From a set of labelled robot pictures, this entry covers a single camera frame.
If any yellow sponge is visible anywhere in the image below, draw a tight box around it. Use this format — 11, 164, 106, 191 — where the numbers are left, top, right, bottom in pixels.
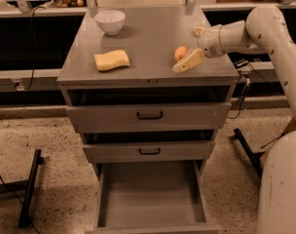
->
94, 50, 130, 72

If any black top drawer handle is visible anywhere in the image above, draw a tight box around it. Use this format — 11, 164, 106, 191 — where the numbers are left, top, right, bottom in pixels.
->
136, 111, 164, 120

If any black power adapter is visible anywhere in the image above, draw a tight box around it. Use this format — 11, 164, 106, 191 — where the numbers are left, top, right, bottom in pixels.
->
234, 58, 248, 68

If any grey bottom drawer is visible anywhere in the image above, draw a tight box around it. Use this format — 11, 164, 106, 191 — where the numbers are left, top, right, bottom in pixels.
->
85, 161, 220, 234

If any grey drawer cabinet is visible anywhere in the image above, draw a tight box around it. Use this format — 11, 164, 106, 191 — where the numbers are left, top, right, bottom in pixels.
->
56, 5, 241, 180

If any black stand leg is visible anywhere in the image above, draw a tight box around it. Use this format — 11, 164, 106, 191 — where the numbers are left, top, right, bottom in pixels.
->
234, 129, 263, 177
0, 149, 44, 228

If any grey top drawer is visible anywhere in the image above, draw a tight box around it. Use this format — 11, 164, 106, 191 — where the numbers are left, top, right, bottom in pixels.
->
67, 94, 231, 134

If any white ceramic bowl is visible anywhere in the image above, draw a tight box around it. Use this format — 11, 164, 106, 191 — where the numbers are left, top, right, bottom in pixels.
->
94, 10, 126, 35

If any black stand leg left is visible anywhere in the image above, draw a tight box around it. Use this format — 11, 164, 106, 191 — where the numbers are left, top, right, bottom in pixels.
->
0, 149, 44, 228

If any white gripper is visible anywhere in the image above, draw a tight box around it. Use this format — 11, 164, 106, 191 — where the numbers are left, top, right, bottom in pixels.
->
172, 25, 224, 73

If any orange fruit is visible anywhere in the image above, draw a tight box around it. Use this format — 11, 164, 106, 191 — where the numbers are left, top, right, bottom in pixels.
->
174, 46, 189, 61

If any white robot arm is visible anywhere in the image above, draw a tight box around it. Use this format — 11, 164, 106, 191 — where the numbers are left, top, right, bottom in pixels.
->
173, 5, 296, 234

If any black stand leg right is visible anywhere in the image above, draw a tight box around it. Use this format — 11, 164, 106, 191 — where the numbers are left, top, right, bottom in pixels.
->
234, 129, 263, 177

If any black middle drawer handle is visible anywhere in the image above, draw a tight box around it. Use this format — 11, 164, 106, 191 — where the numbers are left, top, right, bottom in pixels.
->
138, 148, 161, 155

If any black cable left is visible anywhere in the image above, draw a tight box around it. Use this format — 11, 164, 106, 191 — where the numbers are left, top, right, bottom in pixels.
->
23, 5, 47, 92

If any grey drawer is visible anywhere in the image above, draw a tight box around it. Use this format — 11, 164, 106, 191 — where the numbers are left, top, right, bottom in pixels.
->
67, 94, 231, 134
85, 161, 220, 234
83, 131, 215, 163

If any grey middle drawer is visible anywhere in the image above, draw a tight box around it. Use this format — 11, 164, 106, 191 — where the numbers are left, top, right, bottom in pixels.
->
83, 131, 215, 163

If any black drawer handle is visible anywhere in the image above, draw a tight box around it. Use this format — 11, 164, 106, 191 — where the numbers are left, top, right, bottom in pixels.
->
138, 148, 161, 155
136, 111, 164, 120

